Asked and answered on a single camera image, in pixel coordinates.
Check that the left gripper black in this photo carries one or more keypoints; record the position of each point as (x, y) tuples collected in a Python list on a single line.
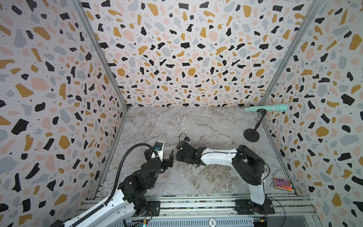
[(167, 161)]

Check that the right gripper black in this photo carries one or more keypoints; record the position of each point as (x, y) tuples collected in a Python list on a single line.
[(185, 152)]

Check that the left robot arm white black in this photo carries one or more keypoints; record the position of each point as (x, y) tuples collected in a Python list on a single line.
[(128, 199)]

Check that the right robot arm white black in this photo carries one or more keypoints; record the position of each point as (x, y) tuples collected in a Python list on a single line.
[(246, 163)]

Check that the black microphone stand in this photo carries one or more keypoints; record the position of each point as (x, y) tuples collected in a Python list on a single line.
[(251, 134)]

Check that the pink orange card box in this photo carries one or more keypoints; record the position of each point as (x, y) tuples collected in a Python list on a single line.
[(282, 184)]

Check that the mint green microphone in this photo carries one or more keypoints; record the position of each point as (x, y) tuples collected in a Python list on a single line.
[(272, 108)]

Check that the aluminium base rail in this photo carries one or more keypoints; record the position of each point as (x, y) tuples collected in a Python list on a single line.
[(285, 210)]

